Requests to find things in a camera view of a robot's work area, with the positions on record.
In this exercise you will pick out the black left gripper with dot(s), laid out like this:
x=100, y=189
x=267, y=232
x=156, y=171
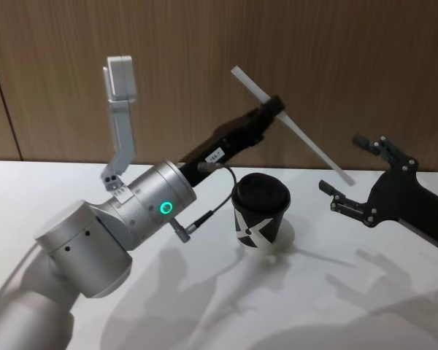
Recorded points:
x=211, y=147

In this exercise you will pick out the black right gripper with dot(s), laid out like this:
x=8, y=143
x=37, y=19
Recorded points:
x=405, y=198

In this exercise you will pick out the white plastic straw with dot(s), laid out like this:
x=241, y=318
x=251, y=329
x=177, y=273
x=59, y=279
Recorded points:
x=314, y=146

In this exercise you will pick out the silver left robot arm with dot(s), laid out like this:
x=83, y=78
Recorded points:
x=84, y=251

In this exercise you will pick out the black cup lid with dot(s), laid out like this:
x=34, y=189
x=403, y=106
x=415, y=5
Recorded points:
x=261, y=193

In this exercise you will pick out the black patterned paper cup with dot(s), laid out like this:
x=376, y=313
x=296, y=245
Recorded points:
x=257, y=233

